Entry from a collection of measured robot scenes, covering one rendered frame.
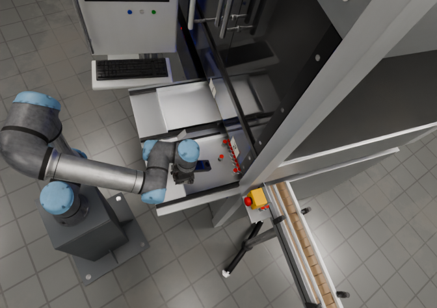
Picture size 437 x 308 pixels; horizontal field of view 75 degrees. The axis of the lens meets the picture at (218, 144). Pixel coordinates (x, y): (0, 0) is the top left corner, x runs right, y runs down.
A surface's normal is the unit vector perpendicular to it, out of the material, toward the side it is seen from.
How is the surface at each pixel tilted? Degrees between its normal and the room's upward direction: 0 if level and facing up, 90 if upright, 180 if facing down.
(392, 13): 90
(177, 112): 0
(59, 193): 7
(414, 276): 0
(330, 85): 90
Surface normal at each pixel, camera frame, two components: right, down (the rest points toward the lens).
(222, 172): 0.17, -0.44
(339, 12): -0.94, 0.21
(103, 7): 0.20, 0.89
